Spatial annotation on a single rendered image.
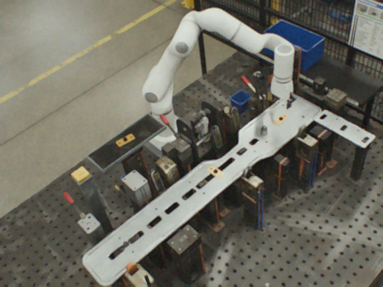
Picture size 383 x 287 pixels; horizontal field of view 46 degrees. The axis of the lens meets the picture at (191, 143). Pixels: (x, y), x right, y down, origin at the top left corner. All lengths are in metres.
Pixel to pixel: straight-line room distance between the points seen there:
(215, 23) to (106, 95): 2.40
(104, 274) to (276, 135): 1.04
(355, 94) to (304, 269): 0.92
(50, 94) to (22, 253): 2.26
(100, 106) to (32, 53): 1.26
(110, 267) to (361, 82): 1.57
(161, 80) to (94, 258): 0.91
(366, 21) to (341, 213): 0.96
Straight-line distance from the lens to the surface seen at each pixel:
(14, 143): 4.13
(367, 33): 2.49
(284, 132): 2.27
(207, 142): 2.28
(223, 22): 1.98
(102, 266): 1.93
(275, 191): 2.35
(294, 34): 2.74
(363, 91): 2.50
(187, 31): 2.03
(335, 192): 2.44
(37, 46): 5.22
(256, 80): 2.27
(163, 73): 2.22
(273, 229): 2.28
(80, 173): 2.04
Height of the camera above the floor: 2.63
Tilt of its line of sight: 47 degrees down
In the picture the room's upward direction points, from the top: 9 degrees counter-clockwise
